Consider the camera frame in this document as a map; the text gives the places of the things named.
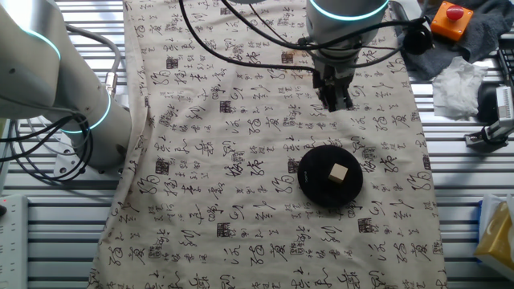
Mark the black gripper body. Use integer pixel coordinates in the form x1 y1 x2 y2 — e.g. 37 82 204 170
312 63 357 93

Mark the small wooden cube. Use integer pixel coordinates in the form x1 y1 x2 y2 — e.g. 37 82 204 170
328 163 349 185

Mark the round black scale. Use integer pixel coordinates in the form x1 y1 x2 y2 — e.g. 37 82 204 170
296 144 365 209

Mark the beige calligraphy print cloth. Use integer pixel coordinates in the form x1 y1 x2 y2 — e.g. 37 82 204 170
86 0 449 289

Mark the crumpled white tissue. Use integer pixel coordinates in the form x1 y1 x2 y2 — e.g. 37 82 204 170
431 55 489 120

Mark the orange emergency stop box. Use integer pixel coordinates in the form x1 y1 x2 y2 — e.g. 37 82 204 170
430 1 475 43

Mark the black rounded device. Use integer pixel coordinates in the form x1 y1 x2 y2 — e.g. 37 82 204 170
476 83 500 124

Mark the dark grey towel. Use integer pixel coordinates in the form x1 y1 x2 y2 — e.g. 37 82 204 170
395 0 514 81

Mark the black keyboard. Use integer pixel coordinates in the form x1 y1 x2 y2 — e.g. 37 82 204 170
496 34 514 88

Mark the white power strip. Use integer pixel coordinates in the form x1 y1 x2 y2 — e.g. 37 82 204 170
0 194 29 289

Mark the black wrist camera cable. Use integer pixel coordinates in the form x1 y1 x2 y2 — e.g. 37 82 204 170
220 0 430 51

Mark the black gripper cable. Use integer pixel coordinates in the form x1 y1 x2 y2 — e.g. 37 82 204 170
178 0 318 74

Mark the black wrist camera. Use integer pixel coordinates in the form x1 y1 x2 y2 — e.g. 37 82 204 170
402 18 434 56

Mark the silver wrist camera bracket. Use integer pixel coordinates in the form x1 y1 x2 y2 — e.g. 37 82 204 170
387 0 422 25

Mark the small silver camera on stand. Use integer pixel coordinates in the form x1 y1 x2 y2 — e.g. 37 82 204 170
464 85 514 153

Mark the grey base cable with connector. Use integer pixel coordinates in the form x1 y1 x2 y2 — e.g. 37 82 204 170
63 22 122 100

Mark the black base cable bundle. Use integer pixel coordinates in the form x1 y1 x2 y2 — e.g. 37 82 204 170
0 114 94 182

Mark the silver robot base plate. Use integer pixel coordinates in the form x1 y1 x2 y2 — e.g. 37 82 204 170
53 132 129 180

